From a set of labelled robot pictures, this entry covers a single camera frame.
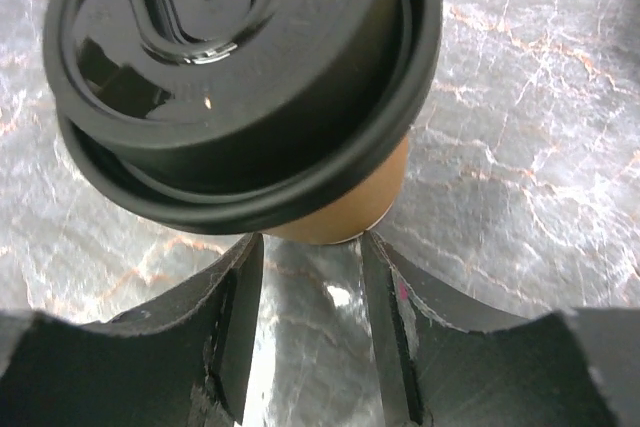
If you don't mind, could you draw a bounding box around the brown paper coffee cup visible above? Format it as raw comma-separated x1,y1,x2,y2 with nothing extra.
265,136,409,245

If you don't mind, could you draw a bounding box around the black plastic cup lid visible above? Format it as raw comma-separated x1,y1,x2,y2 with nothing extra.
43,0,443,235

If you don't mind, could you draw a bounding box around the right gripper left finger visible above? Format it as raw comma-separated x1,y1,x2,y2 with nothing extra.
1,234,264,426

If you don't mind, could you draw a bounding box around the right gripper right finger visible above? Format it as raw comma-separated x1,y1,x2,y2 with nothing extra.
361,233,639,426

